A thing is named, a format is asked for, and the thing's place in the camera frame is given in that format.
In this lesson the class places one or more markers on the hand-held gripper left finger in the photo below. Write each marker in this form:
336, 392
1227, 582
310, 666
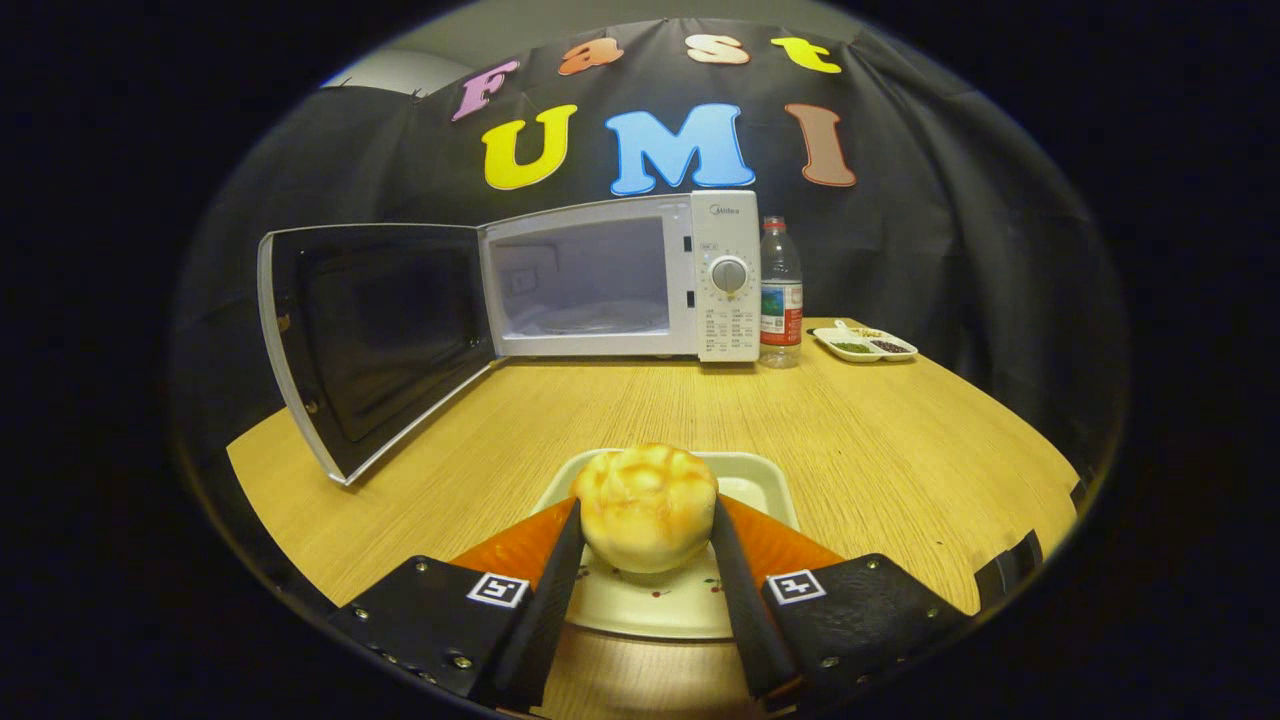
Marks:
545, 610

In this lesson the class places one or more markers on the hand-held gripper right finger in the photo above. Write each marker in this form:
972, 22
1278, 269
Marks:
745, 610

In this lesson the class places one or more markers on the golden bread bun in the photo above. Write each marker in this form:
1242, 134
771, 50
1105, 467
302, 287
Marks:
645, 510

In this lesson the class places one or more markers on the white cherry print tray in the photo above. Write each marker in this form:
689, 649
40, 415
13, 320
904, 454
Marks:
660, 605

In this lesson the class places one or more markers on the white divided bean dish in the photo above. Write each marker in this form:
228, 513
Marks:
835, 337

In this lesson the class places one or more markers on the clear plastic water bottle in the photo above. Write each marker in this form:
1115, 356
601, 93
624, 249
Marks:
781, 300

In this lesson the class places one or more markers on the white microwave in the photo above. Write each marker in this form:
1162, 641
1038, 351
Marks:
725, 230

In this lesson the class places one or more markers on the black table edge clip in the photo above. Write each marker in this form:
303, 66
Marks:
1010, 570

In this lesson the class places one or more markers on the black backdrop cloth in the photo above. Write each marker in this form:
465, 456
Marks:
950, 230

